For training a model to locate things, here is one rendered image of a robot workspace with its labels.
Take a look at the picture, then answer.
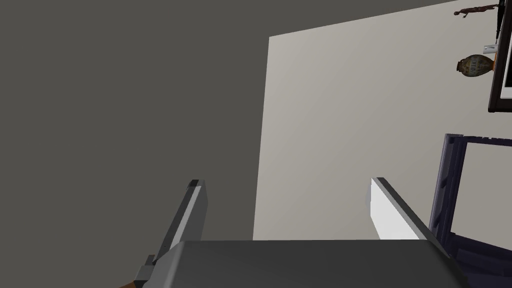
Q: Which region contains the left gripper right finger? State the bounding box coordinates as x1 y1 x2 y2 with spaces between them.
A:
365 176 432 241

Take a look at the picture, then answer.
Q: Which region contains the dark shelf with vase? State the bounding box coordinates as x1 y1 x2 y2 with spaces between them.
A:
453 0 512 114

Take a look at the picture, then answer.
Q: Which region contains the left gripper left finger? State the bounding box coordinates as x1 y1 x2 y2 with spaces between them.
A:
153 179 209 265

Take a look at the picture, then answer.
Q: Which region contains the dark purple chair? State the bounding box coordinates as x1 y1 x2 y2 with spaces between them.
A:
427 133 512 288

